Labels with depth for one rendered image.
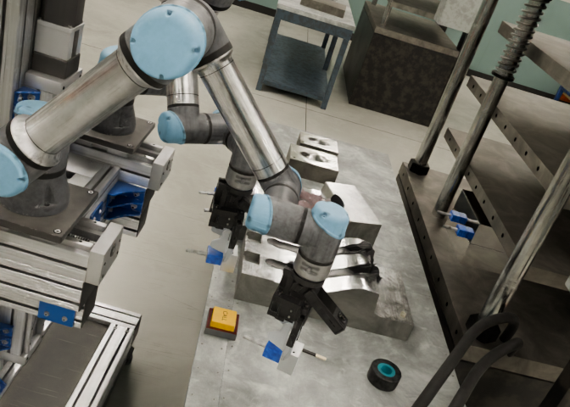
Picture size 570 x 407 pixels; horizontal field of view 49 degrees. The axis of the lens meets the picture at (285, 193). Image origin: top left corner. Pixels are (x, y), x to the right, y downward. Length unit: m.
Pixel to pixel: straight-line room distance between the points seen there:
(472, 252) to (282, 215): 1.27
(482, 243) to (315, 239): 1.23
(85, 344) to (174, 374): 0.43
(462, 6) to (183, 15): 4.95
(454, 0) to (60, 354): 4.57
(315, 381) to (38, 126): 0.86
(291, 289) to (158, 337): 1.51
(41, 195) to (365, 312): 0.89
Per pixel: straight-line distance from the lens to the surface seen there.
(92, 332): 2.43
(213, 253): 1.63
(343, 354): 1.70
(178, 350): 2.73
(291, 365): 1.41
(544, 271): 2.03
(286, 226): 1.21
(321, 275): 1.27
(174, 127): 1.46
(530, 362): 2.10
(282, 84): 5.84
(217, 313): 1.62
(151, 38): 1.09
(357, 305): 1.75
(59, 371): 2.29
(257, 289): 1.72
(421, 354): 1.83
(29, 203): 1.47
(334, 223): 1.20
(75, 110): 1.20
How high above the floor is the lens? 1.85
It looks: 27 degrees down
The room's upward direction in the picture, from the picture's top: 18 degrees clockwise
